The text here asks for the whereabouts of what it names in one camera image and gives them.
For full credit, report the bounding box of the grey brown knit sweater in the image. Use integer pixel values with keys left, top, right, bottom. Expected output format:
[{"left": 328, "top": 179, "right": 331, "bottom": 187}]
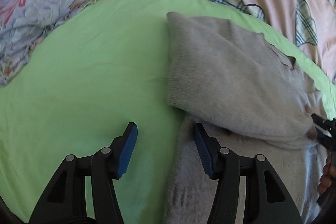
[{"left": 163, "top": 12, "right": 327, "bottom": 223}]

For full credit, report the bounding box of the person's right hand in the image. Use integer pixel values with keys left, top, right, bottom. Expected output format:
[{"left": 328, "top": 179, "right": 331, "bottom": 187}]
[{"left": 317, "top": 156, "right": 336, "bottom": 194}]

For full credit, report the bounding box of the green bed sheet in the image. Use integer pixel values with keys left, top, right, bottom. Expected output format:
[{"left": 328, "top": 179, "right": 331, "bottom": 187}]
[{"left": 1, "top": 0, "right": 335, "bottom": 223}]

